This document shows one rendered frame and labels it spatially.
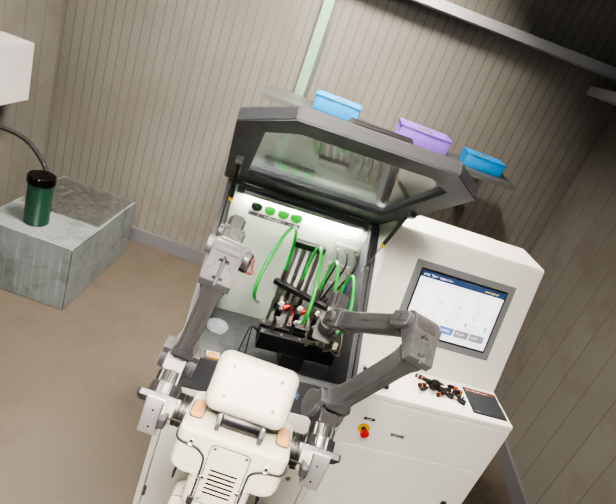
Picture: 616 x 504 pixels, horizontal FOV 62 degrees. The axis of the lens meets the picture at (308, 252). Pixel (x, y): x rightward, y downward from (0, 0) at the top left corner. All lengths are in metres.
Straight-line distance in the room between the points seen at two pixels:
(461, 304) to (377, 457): 0.74
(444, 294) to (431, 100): 2.03
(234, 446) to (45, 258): 2.46
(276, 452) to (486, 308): 1.32
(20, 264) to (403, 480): 2.58
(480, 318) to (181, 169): 2.75
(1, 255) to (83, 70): 1.57
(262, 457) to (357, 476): 1.13
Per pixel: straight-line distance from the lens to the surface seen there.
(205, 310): 1.26
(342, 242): 2.32
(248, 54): 4.01
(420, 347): 1.26
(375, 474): 2.42
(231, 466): 1.36
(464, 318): 2.33
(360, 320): 1.48
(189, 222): 4.41
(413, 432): 2.28
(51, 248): 3.51
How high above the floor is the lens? 2.17
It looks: 24 degrees down
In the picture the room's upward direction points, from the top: 21 degrees clockwise
